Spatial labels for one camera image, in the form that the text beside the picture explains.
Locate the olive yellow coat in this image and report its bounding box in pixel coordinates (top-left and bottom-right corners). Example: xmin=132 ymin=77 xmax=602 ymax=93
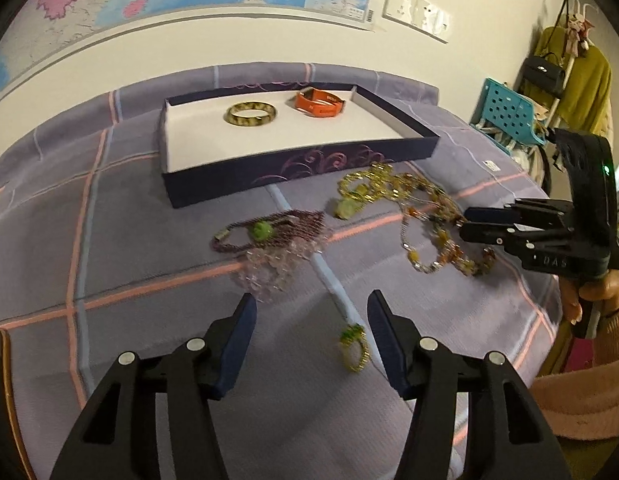
xmin=532 ymin=25 xmax=615 ymax=136

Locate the green beaded ring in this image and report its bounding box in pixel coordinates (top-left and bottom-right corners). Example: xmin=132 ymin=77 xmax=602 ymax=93
xmin=338 ymin=325 xmax=371 ymax=373

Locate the teal plastic basket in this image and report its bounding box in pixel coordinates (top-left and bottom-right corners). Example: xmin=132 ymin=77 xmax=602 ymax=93
xmin=470 ymin=78 xmax=548 ymax=148

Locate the dark board with orange edge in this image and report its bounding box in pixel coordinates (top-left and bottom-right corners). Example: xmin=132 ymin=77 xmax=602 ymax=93
xmin=0 ymin=329 xmax=21 ymax=480

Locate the yellow beaded bracelet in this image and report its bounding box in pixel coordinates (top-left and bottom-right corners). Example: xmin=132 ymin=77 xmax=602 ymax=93
xmin=338 ymin=162 xmax=415 ymax=206

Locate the amber beaded necklace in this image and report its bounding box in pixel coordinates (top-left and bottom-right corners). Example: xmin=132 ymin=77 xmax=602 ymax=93
xmin=397 ymin=175 xmax=496 ymax=279

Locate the purple patterned jewelry box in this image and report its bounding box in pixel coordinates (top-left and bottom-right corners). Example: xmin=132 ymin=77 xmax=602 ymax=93
xmin=159 ymin=81 xmax=440 ymax=209

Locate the white wall socket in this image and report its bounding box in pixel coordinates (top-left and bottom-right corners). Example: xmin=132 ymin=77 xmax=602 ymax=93
xmin=432 ymin=5 xmax=453 ymax=44
xmin=412 ymin=0 xmax=436 ymax=34
xmin=382 ymin=0 xmax=415 ymax=23

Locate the magenta cloth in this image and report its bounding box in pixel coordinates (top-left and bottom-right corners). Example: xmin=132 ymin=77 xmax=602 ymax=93
xmin=564 ymin=339 xmax=598 ymax=377

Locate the orange bracelet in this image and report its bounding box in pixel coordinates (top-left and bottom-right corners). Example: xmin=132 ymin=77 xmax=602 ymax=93
xmin=294 ymin=87 xmax=346 ymax=117

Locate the purple plaid bedsheet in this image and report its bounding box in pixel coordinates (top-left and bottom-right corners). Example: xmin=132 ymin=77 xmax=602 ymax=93
xmin=0 ymin=62 xmax=563 ymax=480

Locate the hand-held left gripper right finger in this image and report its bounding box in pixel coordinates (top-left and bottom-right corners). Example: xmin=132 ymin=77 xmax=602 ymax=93
xmin=367 ymin=289 xmax=565 ymax=480

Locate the person's right hand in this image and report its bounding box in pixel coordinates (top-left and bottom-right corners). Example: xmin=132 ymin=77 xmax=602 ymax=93
xmin=559 ymin=269 xmax=619 ymax=324

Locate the white coat rack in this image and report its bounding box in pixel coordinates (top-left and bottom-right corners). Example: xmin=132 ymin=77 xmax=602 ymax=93
xmin=543 ymin=0 xmax=598 ymax=131

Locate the green and yellow bangle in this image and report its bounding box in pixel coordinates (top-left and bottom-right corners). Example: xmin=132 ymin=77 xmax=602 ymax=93
xmin=225 ymin=101 xmax=280 ymax=128

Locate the black handbag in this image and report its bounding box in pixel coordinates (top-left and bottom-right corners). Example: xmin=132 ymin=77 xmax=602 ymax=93
xmin=520 ymin=52 xmax=567 ymax=99

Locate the clear pink crystal bracelet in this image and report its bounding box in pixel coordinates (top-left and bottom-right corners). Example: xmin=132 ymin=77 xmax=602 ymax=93
xmin=234 ymin=237 xmax=321 ymax=304

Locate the purple mesh bracelet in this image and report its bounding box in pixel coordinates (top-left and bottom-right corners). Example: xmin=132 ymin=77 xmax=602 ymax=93
xmin=210 ymin=210 xmax=335 ymax=257

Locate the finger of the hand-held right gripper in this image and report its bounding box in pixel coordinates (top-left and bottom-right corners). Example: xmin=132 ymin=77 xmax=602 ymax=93
xmin=459 ymin=225 xmax=541 ymax=257
xmin=463 ymin=199 xmax=573 ymax=231

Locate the small plush toy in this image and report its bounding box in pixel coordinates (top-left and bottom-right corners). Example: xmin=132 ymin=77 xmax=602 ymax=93
xmin=562 ymin=12 xmax=593 ymax=56

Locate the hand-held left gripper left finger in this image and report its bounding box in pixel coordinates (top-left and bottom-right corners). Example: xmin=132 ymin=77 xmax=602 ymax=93
xmin=49 ymin=292 xmax=257 ymax=480

